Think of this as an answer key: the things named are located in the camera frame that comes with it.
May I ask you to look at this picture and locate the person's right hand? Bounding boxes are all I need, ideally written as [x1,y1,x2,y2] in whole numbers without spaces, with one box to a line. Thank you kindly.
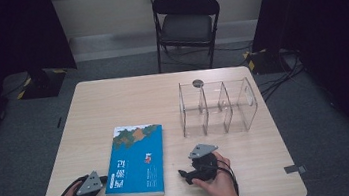
[187,148,240,196]

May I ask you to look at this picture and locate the grey tape strip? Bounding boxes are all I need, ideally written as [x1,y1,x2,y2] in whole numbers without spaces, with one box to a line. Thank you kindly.
[284,162,308,176]

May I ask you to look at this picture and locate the blue book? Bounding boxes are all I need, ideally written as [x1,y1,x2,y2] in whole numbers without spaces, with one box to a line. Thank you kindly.
[97,121,171,196]

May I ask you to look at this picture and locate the right hand-held gripper cable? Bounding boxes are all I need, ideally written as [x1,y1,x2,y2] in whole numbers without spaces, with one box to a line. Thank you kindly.
[205,157,241,196]

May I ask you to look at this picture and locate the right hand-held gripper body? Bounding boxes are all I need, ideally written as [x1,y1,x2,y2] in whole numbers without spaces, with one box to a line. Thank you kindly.
[186,141,223,184]

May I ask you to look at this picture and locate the clear acrylic file rack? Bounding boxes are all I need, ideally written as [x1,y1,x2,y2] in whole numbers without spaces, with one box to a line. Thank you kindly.
[176,73,262,141]

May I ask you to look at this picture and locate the grey round table cap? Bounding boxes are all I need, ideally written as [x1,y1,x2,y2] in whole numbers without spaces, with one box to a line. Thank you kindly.
[191,77,205,90]

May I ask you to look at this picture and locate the black stand base yellow stripes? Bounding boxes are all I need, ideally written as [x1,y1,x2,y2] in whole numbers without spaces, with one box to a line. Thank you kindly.
[242,45,287,77]
[13,66,71,102]

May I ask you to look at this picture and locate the black folding chair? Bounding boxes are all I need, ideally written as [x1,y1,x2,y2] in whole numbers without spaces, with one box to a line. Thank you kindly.
[149,0,228,76]

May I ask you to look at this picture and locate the black curtain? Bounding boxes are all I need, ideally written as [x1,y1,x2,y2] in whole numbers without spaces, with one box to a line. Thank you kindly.
[245,0,349,183]
[0,0,89,168]

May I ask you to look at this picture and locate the black floor cables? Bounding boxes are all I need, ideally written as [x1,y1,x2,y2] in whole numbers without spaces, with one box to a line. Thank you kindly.
[253,46,309,103]

